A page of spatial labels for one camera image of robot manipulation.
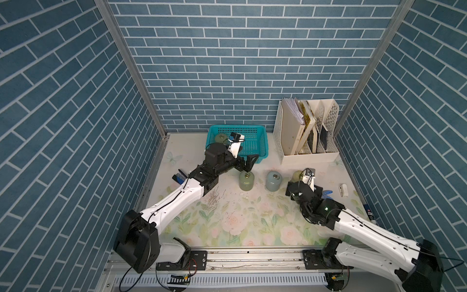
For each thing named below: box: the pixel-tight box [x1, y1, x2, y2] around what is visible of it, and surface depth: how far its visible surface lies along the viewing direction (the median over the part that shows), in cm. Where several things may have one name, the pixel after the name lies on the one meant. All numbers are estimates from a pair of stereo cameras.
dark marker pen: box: [363, 203, 377, 225], surface depth 91 cm
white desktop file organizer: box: [273, 98, 340, 165], surface depth 104 cm
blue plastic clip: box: [322, 189, 334, 199], surface depth 95 cm
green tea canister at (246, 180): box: [238, 170, 255, 192], surface depth 93 cm
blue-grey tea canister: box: [265, 170, 283, 192], surface depth 92 cm
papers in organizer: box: [282, 97, 306, 126], surface depth 91 cm
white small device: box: [338, 183, 349, 198], surface depth 95 cm
